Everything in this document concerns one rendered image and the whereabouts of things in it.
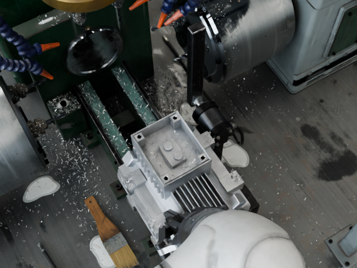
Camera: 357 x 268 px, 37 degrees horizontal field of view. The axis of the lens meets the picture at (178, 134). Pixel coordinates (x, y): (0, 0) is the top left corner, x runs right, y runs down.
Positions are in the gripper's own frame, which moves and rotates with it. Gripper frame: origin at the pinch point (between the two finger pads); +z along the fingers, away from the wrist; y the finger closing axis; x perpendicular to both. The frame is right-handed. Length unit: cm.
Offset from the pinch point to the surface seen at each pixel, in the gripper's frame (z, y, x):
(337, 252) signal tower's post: 18.7, -32.8, 29.4
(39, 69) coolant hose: 13.7, 7.9, -34.9
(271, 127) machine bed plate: 36, -39, 0
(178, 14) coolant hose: 7.1, -19.7, -32.6
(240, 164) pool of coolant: 34.0, -26.4, 3.7
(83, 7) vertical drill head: -0.8, -2.4, -39.2
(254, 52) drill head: 17.2, -34.8, -19.6
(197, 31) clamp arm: 0.5, -19.1, -27.7
